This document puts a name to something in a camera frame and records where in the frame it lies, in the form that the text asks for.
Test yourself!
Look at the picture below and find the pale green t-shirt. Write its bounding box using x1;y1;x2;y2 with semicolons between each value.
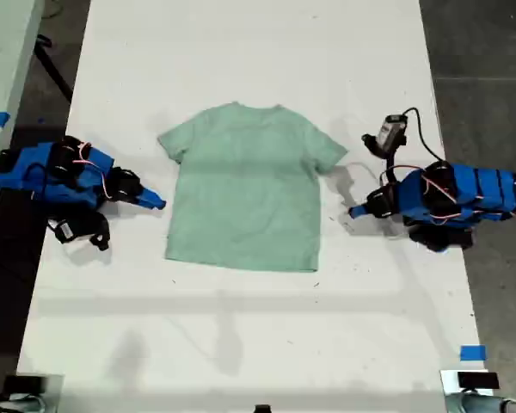
157;102;349;274

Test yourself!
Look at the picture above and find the black stand bar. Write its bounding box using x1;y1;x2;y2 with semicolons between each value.
33;36;75;104

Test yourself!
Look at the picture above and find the short blue tape strip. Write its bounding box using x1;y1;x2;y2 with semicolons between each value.
459;345;488;362

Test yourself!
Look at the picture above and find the pale side bench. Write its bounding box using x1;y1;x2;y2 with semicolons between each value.
0;0;46;255

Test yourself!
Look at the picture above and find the shiny metal plate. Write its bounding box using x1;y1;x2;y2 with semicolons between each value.
15;373;65;413
439;368;500;413

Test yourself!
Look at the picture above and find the small black box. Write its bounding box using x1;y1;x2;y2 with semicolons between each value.
3;375;48;394
457;372;500;390

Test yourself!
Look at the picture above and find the black camera stalk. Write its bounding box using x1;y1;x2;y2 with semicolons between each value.
75;211;112;253
360;133;409;174

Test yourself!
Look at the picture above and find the black camera box grey face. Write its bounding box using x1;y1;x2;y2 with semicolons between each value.
377;114;410;150

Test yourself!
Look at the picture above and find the black camera box white label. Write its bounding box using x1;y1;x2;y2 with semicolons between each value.
51;218;79;245

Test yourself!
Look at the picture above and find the black camera cable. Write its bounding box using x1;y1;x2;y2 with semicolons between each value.
404;106;448;164

